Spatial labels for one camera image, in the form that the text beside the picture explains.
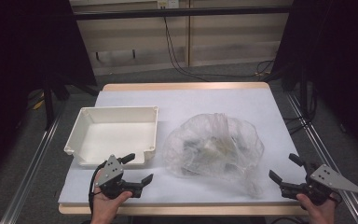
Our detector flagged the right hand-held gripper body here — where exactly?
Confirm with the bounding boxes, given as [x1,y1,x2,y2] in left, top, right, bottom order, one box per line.
[281,163,358,206]

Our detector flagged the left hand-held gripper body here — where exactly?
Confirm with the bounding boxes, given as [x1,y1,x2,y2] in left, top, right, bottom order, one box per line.
[94,154,144,200]

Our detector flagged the white plastic tray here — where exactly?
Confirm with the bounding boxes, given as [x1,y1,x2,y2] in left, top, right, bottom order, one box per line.
[63,105,160,167]

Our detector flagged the clear plastic bag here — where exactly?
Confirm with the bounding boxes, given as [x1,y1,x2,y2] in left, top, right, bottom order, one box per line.
[162,112,266,198]

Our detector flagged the person's left hand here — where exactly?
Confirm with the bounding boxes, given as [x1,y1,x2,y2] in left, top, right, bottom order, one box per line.
[90,172,134,224]

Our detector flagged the person's right hand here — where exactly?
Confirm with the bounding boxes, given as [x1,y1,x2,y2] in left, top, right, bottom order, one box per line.
[296,192,337,224]

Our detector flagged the black metal stand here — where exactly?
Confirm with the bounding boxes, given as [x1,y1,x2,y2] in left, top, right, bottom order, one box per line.
[42,73,101,131]

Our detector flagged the wooden table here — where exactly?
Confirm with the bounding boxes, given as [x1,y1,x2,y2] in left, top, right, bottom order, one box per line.
[58,81,310,217]

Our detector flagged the white table mat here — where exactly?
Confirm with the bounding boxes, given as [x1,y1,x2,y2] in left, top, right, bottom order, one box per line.
[58,88,308,205]

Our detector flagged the black curtain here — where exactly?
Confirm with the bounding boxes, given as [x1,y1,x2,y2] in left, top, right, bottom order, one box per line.
[0,0,98,188]
[272,0,358,162]

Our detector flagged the beige wooden cabinet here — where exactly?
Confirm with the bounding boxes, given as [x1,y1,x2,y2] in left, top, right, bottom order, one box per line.
[69,0,294,77]

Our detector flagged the black horizontal bar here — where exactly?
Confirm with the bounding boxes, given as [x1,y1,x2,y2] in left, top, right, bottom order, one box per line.
[74,5,294,21]

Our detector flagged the metal floor rail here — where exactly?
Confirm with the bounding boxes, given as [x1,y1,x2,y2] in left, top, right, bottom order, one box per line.
[0,113,63,224]
[284,92,358,224]

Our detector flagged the black floor cables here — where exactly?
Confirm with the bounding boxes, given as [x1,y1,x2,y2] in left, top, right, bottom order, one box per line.
[282,87,319,135]

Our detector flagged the black hanging floor cable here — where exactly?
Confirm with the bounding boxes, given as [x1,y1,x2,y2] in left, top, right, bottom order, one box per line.
[162,17,276,83]

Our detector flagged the white wall socket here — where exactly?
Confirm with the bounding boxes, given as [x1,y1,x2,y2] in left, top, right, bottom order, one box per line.
[157,0,181,9]

